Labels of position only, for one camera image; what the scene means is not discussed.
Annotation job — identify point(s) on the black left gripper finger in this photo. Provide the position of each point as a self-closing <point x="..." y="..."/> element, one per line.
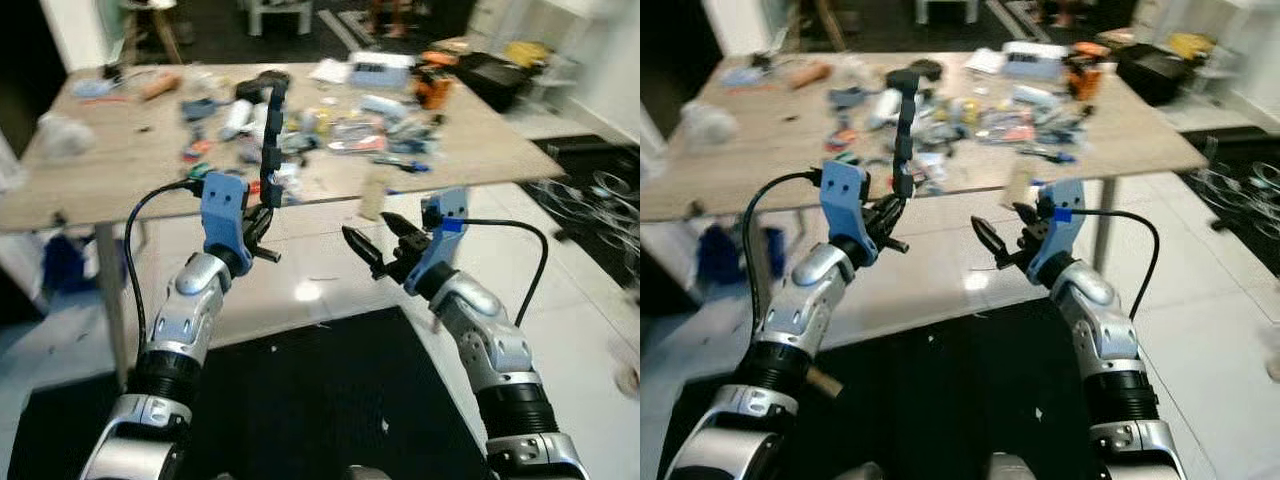
<point x="268" y="254"/>
<point x="896" y="244"/>
<point x="893" y="210"/>
<point x="264" y="218"/>

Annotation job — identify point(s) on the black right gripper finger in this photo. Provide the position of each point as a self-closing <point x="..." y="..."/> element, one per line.
<point x="990" y="240"/>
<point x="404" y="230"/>
<point x="1026" y="216"/>
<point x="364" y="252"/>

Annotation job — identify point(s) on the black long bendy strip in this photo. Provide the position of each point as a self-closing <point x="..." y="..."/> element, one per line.
<point x="272" y="150"/>
<point x="905" y="140"/>

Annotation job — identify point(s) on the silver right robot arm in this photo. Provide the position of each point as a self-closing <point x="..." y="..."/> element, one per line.
<point x="490" y="350"/>
<point x="1105" y="340"/>

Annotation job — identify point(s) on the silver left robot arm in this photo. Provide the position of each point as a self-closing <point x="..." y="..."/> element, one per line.
<point x="800" y="300"/>
<point x="185" y="310"/>

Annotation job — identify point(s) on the blue pen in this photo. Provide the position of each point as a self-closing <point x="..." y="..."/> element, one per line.
<point x="1059" y="155"/>
<point x="414" y="163"/>

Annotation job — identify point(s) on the red flat package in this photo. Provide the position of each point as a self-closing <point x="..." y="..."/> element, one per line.
<point x="1007" y="133"/>
<point x="358" y="145"/>

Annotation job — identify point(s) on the white bottle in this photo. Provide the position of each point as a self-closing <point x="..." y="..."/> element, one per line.
<point x="884" y="108"/>
<point x="237" y="118"/>

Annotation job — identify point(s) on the light wooden table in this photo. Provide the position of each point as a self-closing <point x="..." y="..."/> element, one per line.
<point x="760" y="170"/>
<point x="120" y="180"/>

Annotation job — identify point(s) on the blue bag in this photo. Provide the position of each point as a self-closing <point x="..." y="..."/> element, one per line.
<point x="735" y="255"/>
<point x="68" y="265"/>

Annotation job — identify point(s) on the orange and black tool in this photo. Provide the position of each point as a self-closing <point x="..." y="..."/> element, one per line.
<point x="1083" y="75"/>
<point x="433" y="85"/>

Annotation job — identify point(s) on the black floor rug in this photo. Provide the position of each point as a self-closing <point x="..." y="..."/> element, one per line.
<point x="560" y="165"/>
<point x="940" y="400"/>
<point x="300" y="400"/>
<point x="1230" y="150"/>

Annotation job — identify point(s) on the white and blue box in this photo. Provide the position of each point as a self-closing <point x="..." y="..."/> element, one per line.
<point x="1035" y="62"/>
<point x="382" y="72"/>

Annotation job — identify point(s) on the small brown cylinder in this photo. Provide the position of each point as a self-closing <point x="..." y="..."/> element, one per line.
<point x="826" y="383"/>

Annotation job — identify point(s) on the orange cylinder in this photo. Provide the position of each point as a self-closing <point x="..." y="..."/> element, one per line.
<point x="811" y="76"/>
<point x="160" y="86"/>

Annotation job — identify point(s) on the white paper sheet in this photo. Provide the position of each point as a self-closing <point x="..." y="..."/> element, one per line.
<point x="330" y="70"/>
<point x="985" y="62"/>

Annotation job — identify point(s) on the black case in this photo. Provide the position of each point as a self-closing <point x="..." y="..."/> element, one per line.
<point x="1155" y="72"/>
<point x="495" y="80"/>

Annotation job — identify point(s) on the crumpled white plastic bag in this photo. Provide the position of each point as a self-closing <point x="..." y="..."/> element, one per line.
<point x="65" y="135"/>
<point x="710" y="125"/>

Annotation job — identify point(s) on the wooden stool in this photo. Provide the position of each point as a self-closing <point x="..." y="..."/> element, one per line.
<point x="165" y="30"/>
<point x="833" y="22"/>

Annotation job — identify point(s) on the blue flat item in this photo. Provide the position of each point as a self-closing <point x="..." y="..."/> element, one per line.
<point x="90" y="89"/>
<point x="740" y="78"/>

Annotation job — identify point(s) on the small white table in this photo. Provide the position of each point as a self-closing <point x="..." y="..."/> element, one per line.
<point x="275" y="12"/>
<point x="945" y="8"/>

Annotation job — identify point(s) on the grey right robot leg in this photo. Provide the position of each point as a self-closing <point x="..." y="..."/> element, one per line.
<point x="1012" y="467"/>
<point x="367" y="473"/>

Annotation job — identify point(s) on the yellow item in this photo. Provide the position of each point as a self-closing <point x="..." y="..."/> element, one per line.
<point x="1190" y="45"/>
<point x="526" y="53"/>

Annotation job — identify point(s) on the white shelf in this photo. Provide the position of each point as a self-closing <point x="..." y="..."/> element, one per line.
<point x="1245" y="45"/>
<point x="590" y="50"/>

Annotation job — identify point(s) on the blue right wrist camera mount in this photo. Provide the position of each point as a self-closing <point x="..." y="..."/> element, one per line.
<point x="1060" y="240"/>
<point x="440" y="250"/>

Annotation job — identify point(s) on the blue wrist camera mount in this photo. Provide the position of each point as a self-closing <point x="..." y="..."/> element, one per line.
<point x="843" y="200"/>
<point x="1060" y="240"/>
<point x="440" y="250"/>
<point x="222" y="205"/>

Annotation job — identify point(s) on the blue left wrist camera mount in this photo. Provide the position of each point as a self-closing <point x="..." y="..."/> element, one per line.
<point x="843" y="200"/>
<point x="222" y="205"/>

